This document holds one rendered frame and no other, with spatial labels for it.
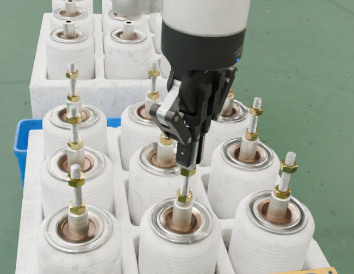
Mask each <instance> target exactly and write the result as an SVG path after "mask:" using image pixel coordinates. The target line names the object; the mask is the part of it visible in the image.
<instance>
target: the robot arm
mask: <svg viewBox="0 0 354 274"><path fill-rule="evenodd" d="M250 1H251V0H112V11H113V12H114V13H116V14H120V15H124V16H135V15H144V14H153V13H162V30H161V41H160V49H161V52H162V54H163V56H164V57H165V58H166V59H167V60H168V62H169V64H170V66H171V70H170V74H169V77H168V80H167V84H166V88H167V91H168V95H167V96H166V98H165V100H164V101H163V103H162V105H159V104H156V103H153V104H152V105H151V107H150V112H149V113H150V116H151V117H152V118H153V120H154V121H155V123H156V124H157V126H158V127H159V129H160V130H161V131H162V133H163V134H164V136H165V137H167V138H169V139H173V140H176V141H177V151H176V164H177V165H178V166H180V167H182V168H184V169H186V170H189V171H192V170H193V169H194V168H195V167H196V164H199V163H200V162H201V161H202V160H203V152H204V143H205V137H206V134H207V133H208V132H209V130H210V125H211V121H212V120H213V121H216V120H217V119H218V118H219V115H220V113H221V110H222V107H223V105H224V103H225V100H226V98H227V95H228V93H229V91H230V88H231V86H232V84H233V81H234V79H235V76H236V75H237V68H235V67H232V66H233V65H235V64H236V63H237V62H238V61H239V60H240V58H241V56H242V52H243V45H244V38H245V32H246V25H247V18H248V14H249V7H250ZM184 121H185V123H184ZM187 126H188V127H187Z"/></svg>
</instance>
